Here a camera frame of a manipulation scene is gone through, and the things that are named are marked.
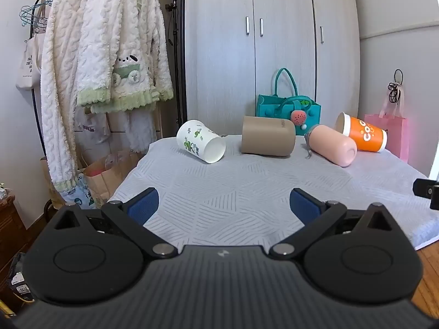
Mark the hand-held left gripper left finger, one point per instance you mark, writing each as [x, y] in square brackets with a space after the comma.
[144, 206]

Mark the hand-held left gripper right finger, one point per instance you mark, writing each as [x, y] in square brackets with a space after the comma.
[303, 206]

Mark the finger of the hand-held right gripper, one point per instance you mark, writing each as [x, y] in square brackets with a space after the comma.
[425, 189]

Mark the orange cup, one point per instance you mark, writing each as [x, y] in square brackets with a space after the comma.
[367, 135]

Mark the tan cup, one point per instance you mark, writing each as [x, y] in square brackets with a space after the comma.
[264, 137]

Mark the white cup with green print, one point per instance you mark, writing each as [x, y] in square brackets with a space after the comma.
[197, 138]

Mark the brown paper bag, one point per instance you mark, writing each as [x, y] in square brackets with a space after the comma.
[103, 181]

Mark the pink gift bag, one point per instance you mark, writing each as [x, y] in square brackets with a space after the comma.
[394, 133]

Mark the blue printed bag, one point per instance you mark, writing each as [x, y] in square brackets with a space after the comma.
[80, 195]

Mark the white textured cloth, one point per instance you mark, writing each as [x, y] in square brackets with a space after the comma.
[240, 185]

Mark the white pajama pants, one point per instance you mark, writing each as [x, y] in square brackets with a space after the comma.
[137, 130]

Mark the watermelon plush charm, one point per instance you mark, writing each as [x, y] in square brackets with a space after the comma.
[298, 117]

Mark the teal felt bag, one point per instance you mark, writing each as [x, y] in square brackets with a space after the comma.
[271, 108]

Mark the wooden cabinet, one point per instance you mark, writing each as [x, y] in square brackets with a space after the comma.
[10, 226]

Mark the white fluffy robe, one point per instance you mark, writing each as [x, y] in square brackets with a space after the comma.
[61, 92]

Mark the dark bag with label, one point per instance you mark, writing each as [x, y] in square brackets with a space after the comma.
[20, 281]

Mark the black clothes rack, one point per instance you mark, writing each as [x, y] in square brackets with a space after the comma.
[34, 109]

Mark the grey wardrobe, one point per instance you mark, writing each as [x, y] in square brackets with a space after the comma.
[219, 58]

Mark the white pajama top green trim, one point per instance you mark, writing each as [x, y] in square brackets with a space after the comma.
[113, 41]

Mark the canvas tote bag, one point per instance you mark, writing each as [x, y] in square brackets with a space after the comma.
[29, 65]

